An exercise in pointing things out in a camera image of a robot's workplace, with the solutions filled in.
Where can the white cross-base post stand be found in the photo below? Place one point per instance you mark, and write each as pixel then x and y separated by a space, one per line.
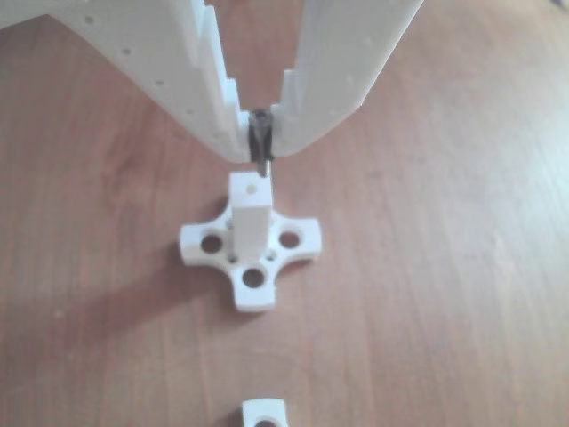
pixel 251 218
pixel 264 409

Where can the small metal screw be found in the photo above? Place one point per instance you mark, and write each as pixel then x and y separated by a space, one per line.
pixel 262 120

